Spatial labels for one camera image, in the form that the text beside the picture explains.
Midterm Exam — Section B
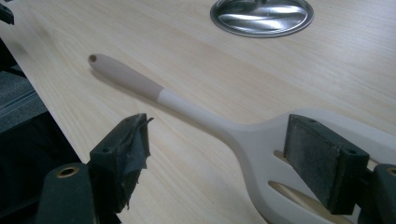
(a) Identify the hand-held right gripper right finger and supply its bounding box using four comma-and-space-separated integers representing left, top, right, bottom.
283, 113, 396, 224

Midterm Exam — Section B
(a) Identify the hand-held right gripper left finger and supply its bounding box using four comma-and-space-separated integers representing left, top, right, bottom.
35, 113, 154, 224

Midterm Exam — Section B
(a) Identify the white slotted spatula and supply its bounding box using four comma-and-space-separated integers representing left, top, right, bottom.
87, 53, 396, 224

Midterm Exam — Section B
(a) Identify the round metal plate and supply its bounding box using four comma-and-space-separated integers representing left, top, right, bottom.
209, 0, 315, 39

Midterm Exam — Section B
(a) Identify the dark object at table edge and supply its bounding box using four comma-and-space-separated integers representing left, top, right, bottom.
0, 2, 15, 26

